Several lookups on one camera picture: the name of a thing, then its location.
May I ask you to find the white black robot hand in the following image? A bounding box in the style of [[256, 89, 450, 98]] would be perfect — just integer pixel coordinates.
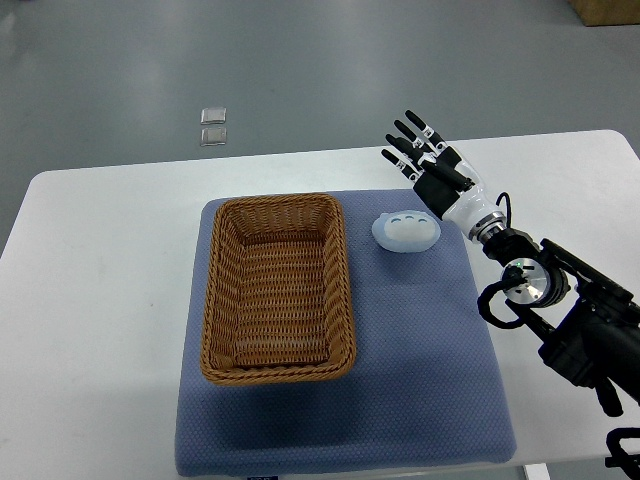
[[381, 110, 502, 237]]

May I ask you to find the blue white plush toy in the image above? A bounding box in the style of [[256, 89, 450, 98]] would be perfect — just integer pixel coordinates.
[[371, 210, 441, 253]]

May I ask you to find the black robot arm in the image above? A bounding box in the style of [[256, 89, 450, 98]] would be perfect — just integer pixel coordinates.
[[382, 111, 639, 417]]

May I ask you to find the brown wicker basket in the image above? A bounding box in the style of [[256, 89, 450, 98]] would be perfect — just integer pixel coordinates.
[[200, 193, 357, 386]]

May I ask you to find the upper floor socket plate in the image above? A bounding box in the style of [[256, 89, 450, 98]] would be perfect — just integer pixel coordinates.
[[200, 107, 227, 125]]

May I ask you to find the floor socket plate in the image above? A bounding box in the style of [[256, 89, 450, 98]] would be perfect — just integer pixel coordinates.
[[200, 107, 227, 125], [200, 127, 227, 147]]

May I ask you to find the lower floor socket plate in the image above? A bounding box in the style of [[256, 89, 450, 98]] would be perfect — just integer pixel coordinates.
[[200, 127, 227, 147]]

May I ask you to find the cardboard box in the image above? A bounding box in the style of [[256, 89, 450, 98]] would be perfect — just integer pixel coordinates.
[[569, 0, 639, 27]]

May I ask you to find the blue foam mat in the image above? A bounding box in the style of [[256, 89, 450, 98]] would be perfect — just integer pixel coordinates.
[[175, 190, 516, 477]]

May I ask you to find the black cable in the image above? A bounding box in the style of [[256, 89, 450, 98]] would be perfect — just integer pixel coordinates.
[[494, 192, 516, 226]]

